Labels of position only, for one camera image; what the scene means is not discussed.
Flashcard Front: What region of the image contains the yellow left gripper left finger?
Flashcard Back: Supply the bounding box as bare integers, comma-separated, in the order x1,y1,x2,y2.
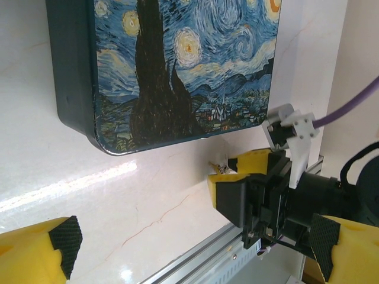
0,215,83,284

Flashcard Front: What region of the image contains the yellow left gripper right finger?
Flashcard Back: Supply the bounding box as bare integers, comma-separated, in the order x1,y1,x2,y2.
309,212,379,284

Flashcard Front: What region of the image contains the Starry Night print tin box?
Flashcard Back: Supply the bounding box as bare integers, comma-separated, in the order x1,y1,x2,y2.
46,0,281,157

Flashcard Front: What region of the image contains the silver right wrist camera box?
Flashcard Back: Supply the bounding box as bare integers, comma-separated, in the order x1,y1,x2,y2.
261,103,300,151

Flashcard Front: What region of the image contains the thin gripper wire bundle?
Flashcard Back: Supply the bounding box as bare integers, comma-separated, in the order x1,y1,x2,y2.
256,238,301,257

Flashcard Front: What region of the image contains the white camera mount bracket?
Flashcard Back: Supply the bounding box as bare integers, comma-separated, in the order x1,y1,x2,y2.
281,109,320,189

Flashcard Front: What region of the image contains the aluminium profile rail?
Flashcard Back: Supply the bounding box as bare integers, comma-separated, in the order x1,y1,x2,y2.
137,153,326,284

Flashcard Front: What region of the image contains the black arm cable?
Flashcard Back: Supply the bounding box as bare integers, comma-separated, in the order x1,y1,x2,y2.
339,143,379,190

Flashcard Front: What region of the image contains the purple right wrist camera cable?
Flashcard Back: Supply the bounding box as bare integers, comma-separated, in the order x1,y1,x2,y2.
313,75,379,128

